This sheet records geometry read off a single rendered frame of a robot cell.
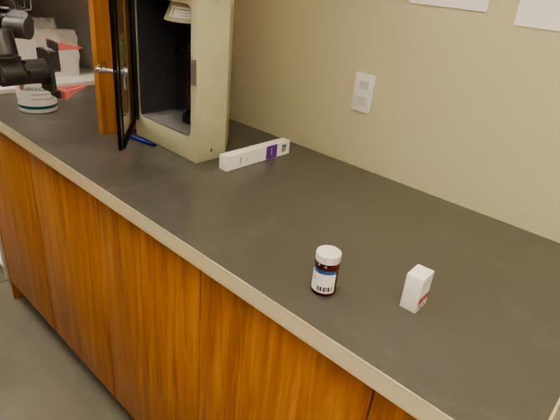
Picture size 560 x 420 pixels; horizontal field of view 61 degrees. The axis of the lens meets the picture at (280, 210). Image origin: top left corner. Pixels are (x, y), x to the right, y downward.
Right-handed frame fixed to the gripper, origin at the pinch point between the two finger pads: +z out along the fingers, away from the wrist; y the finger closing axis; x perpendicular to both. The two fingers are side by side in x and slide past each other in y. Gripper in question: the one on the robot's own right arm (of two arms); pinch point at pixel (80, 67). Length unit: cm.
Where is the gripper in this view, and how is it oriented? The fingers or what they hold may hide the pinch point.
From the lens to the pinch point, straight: 139.4
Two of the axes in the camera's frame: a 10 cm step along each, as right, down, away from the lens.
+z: 6.8, -2.9, 6.8
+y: 0.7, -8.9, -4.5
